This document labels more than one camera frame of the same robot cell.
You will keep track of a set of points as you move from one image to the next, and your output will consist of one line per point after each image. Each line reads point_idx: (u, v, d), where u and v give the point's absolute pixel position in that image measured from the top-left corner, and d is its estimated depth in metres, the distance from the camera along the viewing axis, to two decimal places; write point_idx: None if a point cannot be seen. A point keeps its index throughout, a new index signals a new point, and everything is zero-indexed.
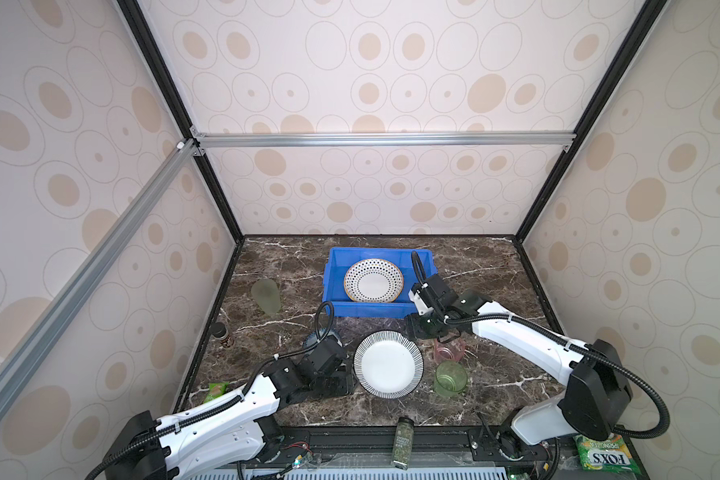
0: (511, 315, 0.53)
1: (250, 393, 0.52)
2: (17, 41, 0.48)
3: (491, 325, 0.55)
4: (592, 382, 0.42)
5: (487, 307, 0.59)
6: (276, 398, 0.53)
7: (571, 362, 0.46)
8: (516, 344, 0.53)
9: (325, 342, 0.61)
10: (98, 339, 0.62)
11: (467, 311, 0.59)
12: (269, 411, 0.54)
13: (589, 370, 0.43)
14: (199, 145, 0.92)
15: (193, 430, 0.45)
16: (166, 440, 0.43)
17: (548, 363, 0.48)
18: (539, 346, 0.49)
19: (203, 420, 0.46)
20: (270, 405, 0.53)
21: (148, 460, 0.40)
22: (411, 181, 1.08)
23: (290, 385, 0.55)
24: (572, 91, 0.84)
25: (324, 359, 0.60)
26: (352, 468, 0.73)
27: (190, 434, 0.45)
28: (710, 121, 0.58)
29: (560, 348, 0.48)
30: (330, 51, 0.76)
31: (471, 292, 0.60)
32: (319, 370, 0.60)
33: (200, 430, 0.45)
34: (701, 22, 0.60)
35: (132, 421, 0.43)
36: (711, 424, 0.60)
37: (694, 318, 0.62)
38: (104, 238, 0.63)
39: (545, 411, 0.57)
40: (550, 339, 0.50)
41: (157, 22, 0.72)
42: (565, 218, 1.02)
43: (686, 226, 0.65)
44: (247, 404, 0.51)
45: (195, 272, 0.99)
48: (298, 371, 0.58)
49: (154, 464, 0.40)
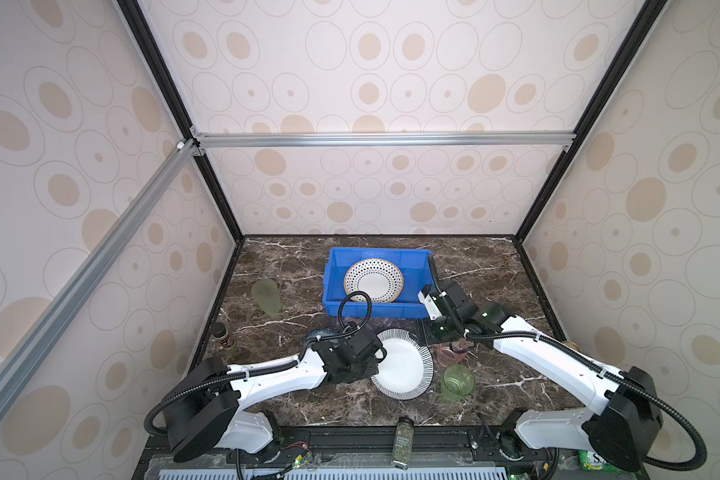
0: (538, 335, 0.53)
1: (304, 362, 0.55)
2: (17, 41, 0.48)
3: (517, 343, 0.52)
4: (630, 414, 0.40)
5: (510, 323, 0.55)
6: (323, 371, 0.55)
7: (607, 391, 0.43)
8: (542, 364, 0.50)
9: (365, 329, 0.64)
10: (98, 339, 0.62)
11: (489, 326, 0.56)
12: (311, 384, 0.56)
13: (625, 401, 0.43)
14: (199, 145, 0.92)
15: (258, 382, 0.47)
16: (237, 386, 0.45)
17: (579, 388, 0.46)
18: (570, 371, 0.47)
19: (267, 374, 0.49)
20: (317, 377, 0.55)
21: (219, 399, 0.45)
22: (410, 181, 1.08)
23: (332, 364, 0.58)
24: (571, 92, 0.84)
25: (363, 344, 0.63)
26: (352, 468, 0.73)
27: (256, 385, 0.47)
28: (710, 121, 0.58)
29: (594, 374, 0.45)
30: (330, 52, 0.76)
31: (493, 304, 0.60)
32: (358, 355, 0.63)
33: (263, 383, 0.48)
34: (701, 22, 0.60)
35: (204, 365, 0.45)
36: (711, 423, 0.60)
37: (694, 318, 0.62)
38: (105, 238, 0.63)
39: (562, 426, 0.55)
40: (583, 364, 0.47)
41: (157, 23, 0.73)
42: (565, 218, 1.02)
43: (685, 226, 0.64)
44: (299, 371, 0.53)
45: (196, 272, 0.99)
48: (337, 354, 0.60)
49: (225, 403, 0.42)
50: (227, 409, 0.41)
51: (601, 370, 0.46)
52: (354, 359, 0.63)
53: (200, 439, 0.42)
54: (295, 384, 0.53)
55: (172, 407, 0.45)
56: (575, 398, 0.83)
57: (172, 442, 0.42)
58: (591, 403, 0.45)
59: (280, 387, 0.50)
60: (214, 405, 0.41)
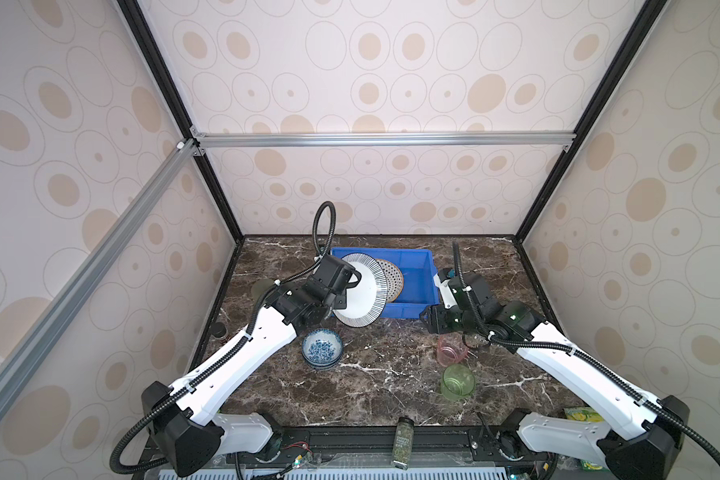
0: (574, 349, 0.48)
1: (257, 330, 0.46)
2: (18, 41, 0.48)
3: (549, 355, 0.48)
4: (667, 447, 0.38)
5: (541, 332, 0.50)
6: (288, 325, 0.46)
7: (645, 421, 0.41)
8: (573, 381, 0.46)
9: (330, 259, 0.52)
10: (97, 339, 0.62)
11: (517, 331, 0.51)
12: (278, 345, 0.47)
13: (665, 435, 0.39)
14: (199, 145, 0.92)
15: (211, 384, 0.41)
16: (186, 403, 0.40)
17: (610, 411, 0.43)
18: (605, 393, 0.44)
19: (215, 372, 0.42)
20: (278, 340, 0.46)
21: (173, 425, 0.38)
22: (410, 181, 1.08)
23: (300, 306, 0.48)
24: (571, 91, 0.84)
25: (334, 272, 0.52)
26: (352, 468, 0.73)
27: (209, 388, 0.41)
28: (710, 121, 0.58)
29: (631, 401, 0.42)
30: (330, 52, 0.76)
31: (521, 306, 0.54)
32: (330, 285, 0.52)
33: (216, 382, 0.41)
34: (701, 22, 0.60)
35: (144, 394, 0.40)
36: (712, 424, 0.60)
37: (694, 318, 0.62)
38: (105, 238, 0.63)
39: (572, 437, 0.54)
40: (619, 387, 0.44)
41: (157, 23, 0.73)
42: (565, 218, 1.02)
43: (686, 226, 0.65)
44: (257, 343, 0.45)
45: (196, 272, 0.99)
48: (307, 290, 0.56)
49: (180, 427, 0.38)
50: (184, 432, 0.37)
51: (641, 398, 0.43)
52: (325, 292, 0.52)
53: (189, 456, 0.40)
54: (254, 363, 0.45)
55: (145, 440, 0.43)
56: (575, 398, 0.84)
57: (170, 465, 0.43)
58: (620, 428, 0.43)
59: (241, 372, 0.44)
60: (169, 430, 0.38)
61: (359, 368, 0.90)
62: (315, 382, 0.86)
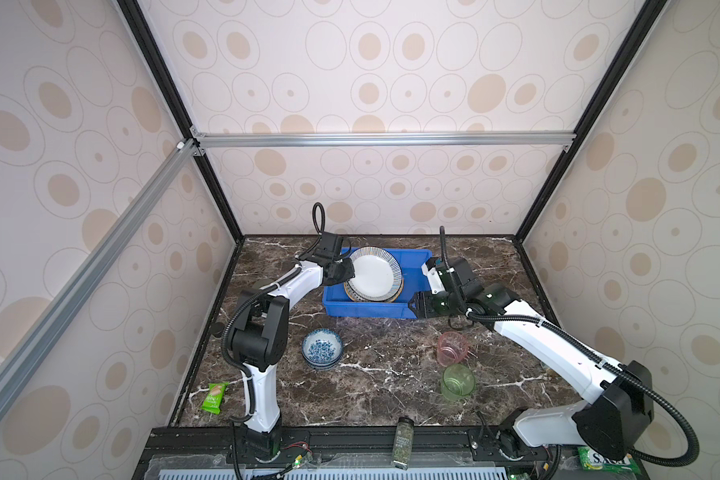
0: (541, 320, 0.52)
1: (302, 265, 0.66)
2: (19, 43, 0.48)
3: (518, 327, 0.52)
4: (623, 405, 0.40)
5: (515, 306, 0.55)
6: (318, 267, 0.67)
7: (603, 381, 0.43)
8: (540, 350, 0.50)
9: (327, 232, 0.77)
10: (97, 339, 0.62)
11: (492, 306, 0.55)
12: (314, 284, 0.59)
13: (621, 392, 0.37)
14: (199, 145, 0.92)
15: (286, 287, 0.58)
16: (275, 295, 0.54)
17: (574, 376, 0.46)
18: (568, 358, 0.47)
19: (289, 281, 0.59)
20: (318, 272, 0.68)
21: (272, 304, 0.52)
22: (410, 181, 1.08)
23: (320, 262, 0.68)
24: (571, 92, 0.84)
25: (332, 240, 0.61)
26: (352, 468, 0.73)
27: (284, 289, 0.56)
28: (710, 121, 0.58)
29: (592, 364, 0.45)
30: (329, 52, 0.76)
31: (498, 285, 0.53)
32: (332, 250, 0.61)
33: (288, 286, 0.58)
34: (700, 22, 0.60)
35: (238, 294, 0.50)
36: (711, 423, 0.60)
37: (694, 317, 0.62)
38: (104, 238, 0.63)
39: (555, 420, 0.56)
40: (582, 352, 0.47)
41: (157, 23, 0.73)
42: (565, 218, 1.02)
43: (686, 226, 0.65)
44: (308, 269, 0.65)
45: (195, 272, 0.99)
48: (314, 259, 0.69)
49: (279, 302, 0.52)
50: (285, 304, 0.52)
51: (601, 361, 0.45)
52: (331, 256, 0.73)
53: (279, 340, 0.53)
54: (309, 286, 0.66)
55: (237, 337, 0.53)
56: (575, 398, 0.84)
57: (258, 357, 0.52)
58: (584, 392, 0.45)
59: (298, 293, 0.61)
60: (273, 308, 0.52)
61: (359, 368, 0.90)
62: (315, 382, 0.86)
